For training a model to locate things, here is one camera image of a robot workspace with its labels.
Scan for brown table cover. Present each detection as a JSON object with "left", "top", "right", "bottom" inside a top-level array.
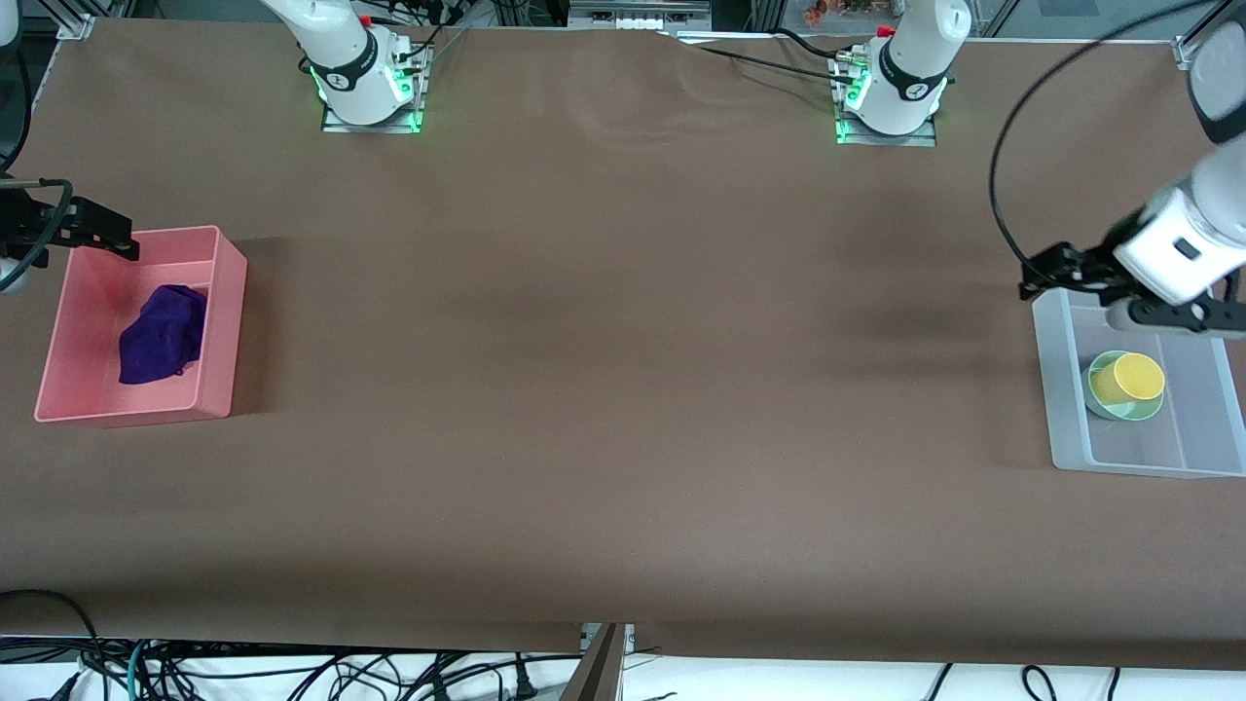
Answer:
[{"left": 0, "top": 18, "right": 1246, "bottom": 673}]

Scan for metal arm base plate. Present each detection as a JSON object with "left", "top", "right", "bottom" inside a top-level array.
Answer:
[
  {"left": 320, "top": 44, "right": 430, "bottom": 135},
  {"left": 832, "top": 54, "right": 941, "bottom": 148}
]

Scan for grey power strip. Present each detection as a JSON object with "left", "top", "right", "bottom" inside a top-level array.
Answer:
[{"left": 568, "top": 0, "right": 713, "bottom": 31}]

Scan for pink plastic bin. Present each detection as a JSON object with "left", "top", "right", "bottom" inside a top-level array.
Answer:
[{"left": 34, "top": 225, "right": 248, "bottom": 429}]

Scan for thick black floor cable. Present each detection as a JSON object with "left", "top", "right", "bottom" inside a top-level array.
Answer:
[{"left": 0, "top": 588, "right": 103, "bottom": 683}]

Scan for tangled black floor cables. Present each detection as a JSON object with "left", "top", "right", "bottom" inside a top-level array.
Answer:
[{"left": 146, "top": 647, "right": 551, "bottom": 701}]

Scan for clear plastic bin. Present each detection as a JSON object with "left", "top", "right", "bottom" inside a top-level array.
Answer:
[{"left": 1032, "top": 282, "right": 1246, "bottom": 480}]

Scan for dark metal post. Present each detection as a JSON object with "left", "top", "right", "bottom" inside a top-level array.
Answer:
[{"left": 563, "top": 623, "right": 626, "bottom": 701}]

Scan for purple cloth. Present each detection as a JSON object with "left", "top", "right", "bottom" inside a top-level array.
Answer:
[{"left": 118, "top": 284, "right": 209, "bottom": 387}]

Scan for yellow plastic cup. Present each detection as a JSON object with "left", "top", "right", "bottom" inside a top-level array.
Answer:
[{"left": 1089, "top": 351, "right": 1167, "bottom": 409}]

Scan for teal floor cable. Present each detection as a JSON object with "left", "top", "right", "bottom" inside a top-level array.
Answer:
[{"left": 123, "top": 638, "right": 151, "bottom": 701}]

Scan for black cable across table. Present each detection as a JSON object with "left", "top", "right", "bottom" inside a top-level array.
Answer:
[{"left": 672, "top": 27, "right": 862, "bottom": 84}]

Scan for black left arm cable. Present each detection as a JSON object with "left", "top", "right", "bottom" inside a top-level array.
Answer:
[{"left": 989, "top": 0, "right": 1218, "bottom": 276}]

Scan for green ceramic bowl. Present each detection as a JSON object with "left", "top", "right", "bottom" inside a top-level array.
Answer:
[{"left": 1081, "top": 350, "right": 1167, "bottom": 424}]

